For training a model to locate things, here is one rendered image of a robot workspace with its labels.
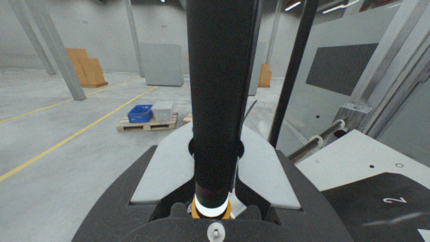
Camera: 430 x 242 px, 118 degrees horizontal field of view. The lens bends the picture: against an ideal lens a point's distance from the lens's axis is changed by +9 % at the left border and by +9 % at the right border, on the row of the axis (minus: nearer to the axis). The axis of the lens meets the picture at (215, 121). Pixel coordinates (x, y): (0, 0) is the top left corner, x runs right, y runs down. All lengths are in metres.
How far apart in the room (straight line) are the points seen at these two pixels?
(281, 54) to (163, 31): 9.97
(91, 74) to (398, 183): 8.38
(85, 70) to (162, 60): 3.36
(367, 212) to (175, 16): 12.62
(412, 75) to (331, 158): 0.45
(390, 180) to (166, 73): 7.37
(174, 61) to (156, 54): 0.87
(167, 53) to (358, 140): 7.16
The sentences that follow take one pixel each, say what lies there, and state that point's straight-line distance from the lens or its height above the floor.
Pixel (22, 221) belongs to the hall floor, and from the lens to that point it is 2.51.
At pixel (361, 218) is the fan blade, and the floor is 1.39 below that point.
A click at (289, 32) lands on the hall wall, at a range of 14.04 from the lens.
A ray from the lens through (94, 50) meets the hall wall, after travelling 15.07.
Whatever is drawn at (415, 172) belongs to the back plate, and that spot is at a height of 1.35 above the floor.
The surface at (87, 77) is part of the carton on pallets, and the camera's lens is 8.43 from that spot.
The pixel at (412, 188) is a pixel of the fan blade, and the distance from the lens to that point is 0.30.
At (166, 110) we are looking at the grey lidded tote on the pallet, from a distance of 3.03.
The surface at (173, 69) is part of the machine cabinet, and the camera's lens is 7.29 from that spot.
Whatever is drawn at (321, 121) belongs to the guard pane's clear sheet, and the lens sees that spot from 1.12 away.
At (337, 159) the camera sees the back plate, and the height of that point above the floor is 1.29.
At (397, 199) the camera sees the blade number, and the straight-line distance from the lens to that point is 0.28.
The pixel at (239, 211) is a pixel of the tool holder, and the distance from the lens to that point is 0.20.
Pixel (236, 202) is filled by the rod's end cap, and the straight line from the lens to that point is 0.20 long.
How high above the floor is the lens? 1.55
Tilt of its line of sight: 27 degrees down
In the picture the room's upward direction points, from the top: 3 degrees clockwise
